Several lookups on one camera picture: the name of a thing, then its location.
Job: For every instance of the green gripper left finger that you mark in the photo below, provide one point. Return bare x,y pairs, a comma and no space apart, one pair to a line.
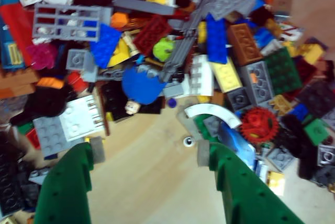
65,182

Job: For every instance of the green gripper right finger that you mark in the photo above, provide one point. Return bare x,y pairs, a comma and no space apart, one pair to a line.
240,195

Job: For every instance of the light grey Lego plate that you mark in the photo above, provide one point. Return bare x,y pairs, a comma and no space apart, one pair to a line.
49,136

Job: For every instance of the blue printed Lego wing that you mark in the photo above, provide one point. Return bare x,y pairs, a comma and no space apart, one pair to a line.
236,143

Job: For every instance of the white Lego plate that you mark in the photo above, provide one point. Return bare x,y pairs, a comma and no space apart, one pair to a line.
81,115

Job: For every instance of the red Lego gear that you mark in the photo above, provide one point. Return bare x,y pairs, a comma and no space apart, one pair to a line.
257,124

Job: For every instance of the round Lego eye tile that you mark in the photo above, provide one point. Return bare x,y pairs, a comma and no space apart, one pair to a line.
188,141

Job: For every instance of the grey angled Lego piece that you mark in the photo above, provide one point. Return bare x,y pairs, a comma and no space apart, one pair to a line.
189,127

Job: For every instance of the white Lego arch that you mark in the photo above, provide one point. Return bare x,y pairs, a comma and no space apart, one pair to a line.
209,109

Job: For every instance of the small green Lego plate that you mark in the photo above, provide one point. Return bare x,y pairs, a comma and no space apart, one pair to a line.
316,131

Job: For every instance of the Lego minifigure head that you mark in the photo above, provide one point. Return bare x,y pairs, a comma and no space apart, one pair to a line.
131,106

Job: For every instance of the grey Lego brick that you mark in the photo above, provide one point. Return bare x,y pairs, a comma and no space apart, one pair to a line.
257,82

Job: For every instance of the small purple Lego stud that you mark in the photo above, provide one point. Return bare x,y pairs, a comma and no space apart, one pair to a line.
171,102

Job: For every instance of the yellow Lego brick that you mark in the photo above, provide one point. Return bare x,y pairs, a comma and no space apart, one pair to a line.
226,74

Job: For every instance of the blue round Lego piece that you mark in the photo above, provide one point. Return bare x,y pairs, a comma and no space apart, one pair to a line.
142,88

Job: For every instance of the white Lego grille brick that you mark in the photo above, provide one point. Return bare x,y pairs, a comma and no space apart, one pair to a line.
200,77

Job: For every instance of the magenta Lego piece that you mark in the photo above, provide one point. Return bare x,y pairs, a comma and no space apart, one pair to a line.
42,56

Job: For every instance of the blue Lego wedge plate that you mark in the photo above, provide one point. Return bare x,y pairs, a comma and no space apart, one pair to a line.
106,44

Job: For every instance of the brown Lego brick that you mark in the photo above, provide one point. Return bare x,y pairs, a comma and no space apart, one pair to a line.
244,43

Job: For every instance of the red long Lego brick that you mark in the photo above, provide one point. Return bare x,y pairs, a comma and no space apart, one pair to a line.
15,33

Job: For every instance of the blue long Lego brick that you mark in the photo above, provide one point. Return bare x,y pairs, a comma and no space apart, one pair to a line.
216,38

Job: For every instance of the lime green Lego piece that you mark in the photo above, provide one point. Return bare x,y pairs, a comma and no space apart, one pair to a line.
162,50

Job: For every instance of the dark red Lego plate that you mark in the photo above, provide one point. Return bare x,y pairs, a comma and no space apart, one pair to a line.
151,35

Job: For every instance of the grey long Lego plate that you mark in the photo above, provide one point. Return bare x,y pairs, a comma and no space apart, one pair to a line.
144,5

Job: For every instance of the dark grey ridged Lego rail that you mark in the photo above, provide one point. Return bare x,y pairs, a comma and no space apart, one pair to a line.
180,48

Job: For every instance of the grey Lego window frame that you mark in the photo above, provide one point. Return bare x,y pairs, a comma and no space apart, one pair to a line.
104,14

